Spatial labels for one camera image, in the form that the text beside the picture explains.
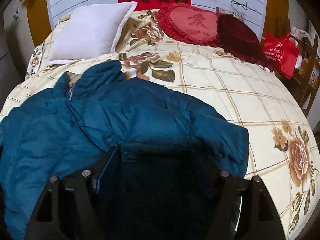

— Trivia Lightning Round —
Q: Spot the grey wardrobe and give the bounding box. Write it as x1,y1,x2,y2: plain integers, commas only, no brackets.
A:
1,0,35,106

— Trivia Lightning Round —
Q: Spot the red heart-shaped cushion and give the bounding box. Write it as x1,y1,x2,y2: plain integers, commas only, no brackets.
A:
156,3,220,47

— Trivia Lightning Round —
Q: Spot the wooden chair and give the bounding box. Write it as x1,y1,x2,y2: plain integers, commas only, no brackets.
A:
290,35,319,116

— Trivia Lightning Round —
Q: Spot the white square pillow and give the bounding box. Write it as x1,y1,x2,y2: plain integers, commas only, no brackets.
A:
48,2,138,64

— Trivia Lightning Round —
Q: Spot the dark red velvet cushion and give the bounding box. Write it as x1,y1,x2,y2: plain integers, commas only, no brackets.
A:
216,14,273,72

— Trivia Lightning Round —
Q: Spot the teal blue puffer jacket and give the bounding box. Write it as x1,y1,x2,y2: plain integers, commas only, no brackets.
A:
1,61,249,239

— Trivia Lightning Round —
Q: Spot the cream floral checked bedspread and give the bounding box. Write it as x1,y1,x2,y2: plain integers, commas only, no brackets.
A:
1,10,319,239

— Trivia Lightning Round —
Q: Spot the red shopping bag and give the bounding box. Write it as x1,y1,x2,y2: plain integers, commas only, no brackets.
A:
263,33,299,79

